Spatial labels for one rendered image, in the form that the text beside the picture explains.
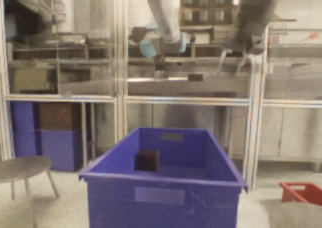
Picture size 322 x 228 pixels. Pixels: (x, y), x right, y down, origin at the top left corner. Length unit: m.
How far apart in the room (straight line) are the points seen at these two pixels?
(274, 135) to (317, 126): 0.32
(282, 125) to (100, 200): 1.45
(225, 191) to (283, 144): 1.30
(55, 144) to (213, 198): 1.34
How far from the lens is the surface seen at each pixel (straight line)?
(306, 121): 1.77
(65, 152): 1.59
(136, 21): 1.88
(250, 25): 0.48
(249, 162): 1.31
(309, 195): 1.43
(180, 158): 1.05
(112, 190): 0.51
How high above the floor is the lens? 0.64
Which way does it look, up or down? 7 degrees down
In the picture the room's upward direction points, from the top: 1 degrees clockwise
